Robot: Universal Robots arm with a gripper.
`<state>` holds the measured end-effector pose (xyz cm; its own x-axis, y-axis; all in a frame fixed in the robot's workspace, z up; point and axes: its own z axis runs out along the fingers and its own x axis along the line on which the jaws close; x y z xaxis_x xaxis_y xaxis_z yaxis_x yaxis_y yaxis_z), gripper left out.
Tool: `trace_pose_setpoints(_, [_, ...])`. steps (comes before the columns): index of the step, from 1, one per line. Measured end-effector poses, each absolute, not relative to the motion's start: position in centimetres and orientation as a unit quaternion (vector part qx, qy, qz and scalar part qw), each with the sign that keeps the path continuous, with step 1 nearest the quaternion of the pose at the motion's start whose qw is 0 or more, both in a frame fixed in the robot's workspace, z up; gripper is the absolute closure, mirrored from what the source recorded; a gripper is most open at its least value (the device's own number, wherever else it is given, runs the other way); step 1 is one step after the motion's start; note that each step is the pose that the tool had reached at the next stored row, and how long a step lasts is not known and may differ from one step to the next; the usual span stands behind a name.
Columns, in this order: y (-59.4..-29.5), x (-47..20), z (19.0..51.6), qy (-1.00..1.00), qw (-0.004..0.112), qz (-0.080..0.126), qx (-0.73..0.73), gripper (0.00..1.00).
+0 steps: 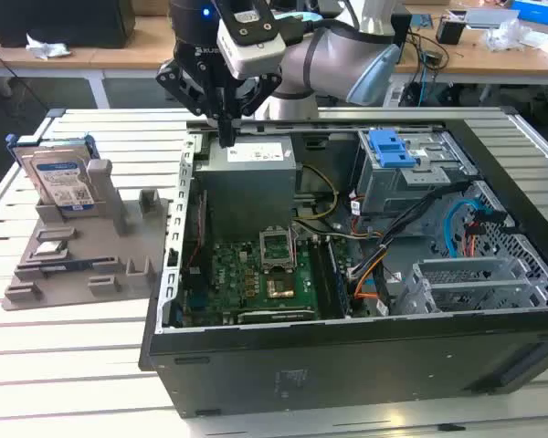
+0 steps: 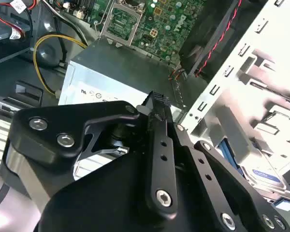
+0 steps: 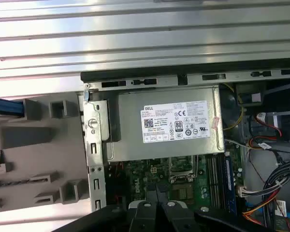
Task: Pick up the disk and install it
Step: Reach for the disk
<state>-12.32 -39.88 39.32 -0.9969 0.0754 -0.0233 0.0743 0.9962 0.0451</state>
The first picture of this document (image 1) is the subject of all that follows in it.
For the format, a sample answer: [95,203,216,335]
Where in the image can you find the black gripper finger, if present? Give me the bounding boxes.
[230,74,283,148]
[154,60,233,148]

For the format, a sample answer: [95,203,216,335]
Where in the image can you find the hard disk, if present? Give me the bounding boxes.
[6,133,102,214]

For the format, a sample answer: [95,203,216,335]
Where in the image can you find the grey metal disk bay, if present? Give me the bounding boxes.
[404,256,548,316]

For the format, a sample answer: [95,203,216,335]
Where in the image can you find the grey power supply unit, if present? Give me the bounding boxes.
[194,139,299,229]

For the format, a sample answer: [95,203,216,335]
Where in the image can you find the large black box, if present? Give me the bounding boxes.
[0,0,136,49]

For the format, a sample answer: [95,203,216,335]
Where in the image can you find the blue drive cage latch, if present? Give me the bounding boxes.
[367,130,416,169]

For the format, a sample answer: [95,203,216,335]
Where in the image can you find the black case fan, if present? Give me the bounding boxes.
[182,189,211,296]

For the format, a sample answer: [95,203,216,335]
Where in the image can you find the crumpled white paper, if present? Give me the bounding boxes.
[26,32,72,60]

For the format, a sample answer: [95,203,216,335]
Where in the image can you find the metal socket cover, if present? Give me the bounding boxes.
[258,225,298,274]

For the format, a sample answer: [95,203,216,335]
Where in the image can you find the black desktop device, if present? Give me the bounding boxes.
[390,11,415,65]

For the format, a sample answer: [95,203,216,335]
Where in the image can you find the thin locking lever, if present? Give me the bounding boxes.
[288,224,301,275]

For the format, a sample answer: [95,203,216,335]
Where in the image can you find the grey metal drive cage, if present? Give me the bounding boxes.
[352,129,480,219]

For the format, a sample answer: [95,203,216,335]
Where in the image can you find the short wooden desk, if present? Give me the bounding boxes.
[0,16,102,109]

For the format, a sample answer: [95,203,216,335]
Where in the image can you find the grey parts rack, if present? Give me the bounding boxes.
[3,158,173,313]

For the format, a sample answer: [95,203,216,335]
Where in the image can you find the green motherboard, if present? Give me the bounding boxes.
[182,235,353,328]

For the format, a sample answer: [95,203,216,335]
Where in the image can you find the CPU socket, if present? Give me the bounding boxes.
[263,272,298,302]

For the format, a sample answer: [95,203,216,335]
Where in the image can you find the small black box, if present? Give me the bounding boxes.
[436,16,466,46]

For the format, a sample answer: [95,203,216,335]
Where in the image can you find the silver CPU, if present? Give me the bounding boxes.
[31,241,68,256]

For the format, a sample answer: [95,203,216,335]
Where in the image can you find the long black expansion slot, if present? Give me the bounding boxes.
[236,308,316,324]

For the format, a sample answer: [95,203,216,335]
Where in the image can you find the flat grey box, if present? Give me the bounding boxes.
[464,6,520,29]

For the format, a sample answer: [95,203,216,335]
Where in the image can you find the clear plastic bags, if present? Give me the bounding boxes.
[483,18,531,52]

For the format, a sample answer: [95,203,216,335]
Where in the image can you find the black PC case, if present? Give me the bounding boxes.
[138,105,548,419]

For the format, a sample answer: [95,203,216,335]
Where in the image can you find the blue cardboard box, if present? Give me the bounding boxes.
[512,0,548,24]

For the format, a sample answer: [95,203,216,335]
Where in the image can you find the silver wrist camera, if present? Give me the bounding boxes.
[216,16,288,79]

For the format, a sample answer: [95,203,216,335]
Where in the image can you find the black camera bracket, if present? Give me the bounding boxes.
[212,0,305,47]

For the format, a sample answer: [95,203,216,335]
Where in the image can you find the yellow wire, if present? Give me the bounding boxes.
[291,163,340,229]

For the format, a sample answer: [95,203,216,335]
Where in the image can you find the grey wire bundle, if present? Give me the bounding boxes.
[294,217,385,242]

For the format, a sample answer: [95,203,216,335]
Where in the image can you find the black cable bundle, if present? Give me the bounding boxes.
[346,180,474,282]

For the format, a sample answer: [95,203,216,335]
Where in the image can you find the orange data wire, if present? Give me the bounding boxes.
[353,258,388,302]

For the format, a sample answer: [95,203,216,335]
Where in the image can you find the blue data wire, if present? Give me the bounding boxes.
[444,197,480,262]

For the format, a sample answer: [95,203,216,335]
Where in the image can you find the red orange power wire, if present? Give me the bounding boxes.
[463,212,488,259]

